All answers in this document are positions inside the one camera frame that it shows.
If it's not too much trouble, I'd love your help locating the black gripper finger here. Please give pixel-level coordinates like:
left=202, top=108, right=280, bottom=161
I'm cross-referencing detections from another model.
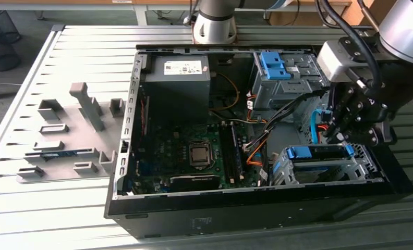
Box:
left=325, top=83, right=365, bottom=142
left=344, top=115, right=399, bottom=147

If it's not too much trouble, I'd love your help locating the hard disk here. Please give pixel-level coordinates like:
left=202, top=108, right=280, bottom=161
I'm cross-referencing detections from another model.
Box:
left=273, top=144, right=356, bottom=183

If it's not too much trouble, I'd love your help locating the metal disk bay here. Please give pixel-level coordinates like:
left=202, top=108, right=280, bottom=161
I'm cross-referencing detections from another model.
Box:
left=270, top=142, right=372, bottom=186

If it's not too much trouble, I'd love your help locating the grey metal drive cage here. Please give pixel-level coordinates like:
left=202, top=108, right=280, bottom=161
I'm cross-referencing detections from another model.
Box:
left=250, top=51, right=333, bottom=112

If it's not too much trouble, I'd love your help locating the brown wooden cabinet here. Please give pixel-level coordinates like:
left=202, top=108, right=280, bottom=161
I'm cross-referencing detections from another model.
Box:
left=337, top=0, right=403, bottom=29

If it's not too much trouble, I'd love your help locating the installed RAM stick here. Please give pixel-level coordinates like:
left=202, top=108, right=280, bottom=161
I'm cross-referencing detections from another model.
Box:
left=229, top=121, right=246, bottom=181

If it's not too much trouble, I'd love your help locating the black RAM slot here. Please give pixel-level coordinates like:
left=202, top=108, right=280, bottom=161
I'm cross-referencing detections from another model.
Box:
left=217, top=121, right=236, bottom=184

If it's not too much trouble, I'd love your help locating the CPU socket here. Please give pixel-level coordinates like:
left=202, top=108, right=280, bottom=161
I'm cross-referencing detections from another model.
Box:
left=185, top=140, right=217, bottom=170

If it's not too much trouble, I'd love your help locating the silver CPU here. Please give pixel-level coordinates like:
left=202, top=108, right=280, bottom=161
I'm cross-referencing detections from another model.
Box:
left=192, top=146, right=212, bottom=163

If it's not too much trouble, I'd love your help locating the grey power supply unit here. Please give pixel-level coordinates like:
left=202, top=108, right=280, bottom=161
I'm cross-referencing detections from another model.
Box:
left=143, top=54, right=213, bottom=126

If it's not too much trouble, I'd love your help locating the black graphics card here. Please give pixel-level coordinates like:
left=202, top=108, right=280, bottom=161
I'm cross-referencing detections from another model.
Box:
left=169, top=173, right=222, bottom=193

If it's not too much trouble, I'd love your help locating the black PC case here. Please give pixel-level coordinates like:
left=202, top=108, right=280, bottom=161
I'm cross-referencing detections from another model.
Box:
left=105, top=43, right=413, bottom=239

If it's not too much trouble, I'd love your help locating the green motherboard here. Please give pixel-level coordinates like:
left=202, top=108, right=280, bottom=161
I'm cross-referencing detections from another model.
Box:
left=131, top=121, right=265, bottom=195

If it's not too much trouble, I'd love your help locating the grey parts rack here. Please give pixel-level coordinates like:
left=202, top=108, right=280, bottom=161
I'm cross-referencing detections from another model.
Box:
left=14, top=81, right=129, bottom=185

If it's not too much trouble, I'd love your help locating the loose RAM stick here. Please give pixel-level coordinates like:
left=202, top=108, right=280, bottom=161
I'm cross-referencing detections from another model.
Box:
left=23, top=148, right=94, bottom=159

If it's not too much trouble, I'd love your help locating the black mesh waste basket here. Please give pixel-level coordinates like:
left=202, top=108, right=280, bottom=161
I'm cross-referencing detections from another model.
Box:
left=0, top=10, right=23, bottom=72

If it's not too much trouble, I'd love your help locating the blue wire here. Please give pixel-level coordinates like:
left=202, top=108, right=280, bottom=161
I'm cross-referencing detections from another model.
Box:
left=309, top=108, right=333, bottom=144

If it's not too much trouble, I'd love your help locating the orange red wire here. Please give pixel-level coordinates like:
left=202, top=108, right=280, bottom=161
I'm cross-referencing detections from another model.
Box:
left=316, top=123, right=332, bottom=143

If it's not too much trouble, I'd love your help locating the black wire bundle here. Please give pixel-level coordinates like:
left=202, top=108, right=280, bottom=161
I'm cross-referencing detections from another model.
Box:
left=261, top=90, right=331, bottom=134

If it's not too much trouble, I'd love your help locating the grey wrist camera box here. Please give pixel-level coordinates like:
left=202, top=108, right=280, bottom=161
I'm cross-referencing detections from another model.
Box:
left=316, top=38, right=372, bottom=82

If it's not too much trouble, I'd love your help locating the blue plastic drive bracket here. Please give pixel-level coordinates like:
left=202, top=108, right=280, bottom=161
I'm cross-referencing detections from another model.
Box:
left=260, top=52, right=296, bottom=81

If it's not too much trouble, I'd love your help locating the white yellow wire bundle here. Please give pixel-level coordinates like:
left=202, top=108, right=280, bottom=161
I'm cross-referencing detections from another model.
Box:
left=210, top=110, right=269, bottom=126

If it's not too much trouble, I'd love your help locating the thin brown wire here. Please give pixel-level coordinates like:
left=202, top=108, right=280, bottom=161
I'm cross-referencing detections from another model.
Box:
left=209, top=72, right=242, bottom=113

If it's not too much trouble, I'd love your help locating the orange flat wire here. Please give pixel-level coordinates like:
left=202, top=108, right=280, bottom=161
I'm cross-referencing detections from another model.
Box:
left=246, top=145, right=265, bottom=166

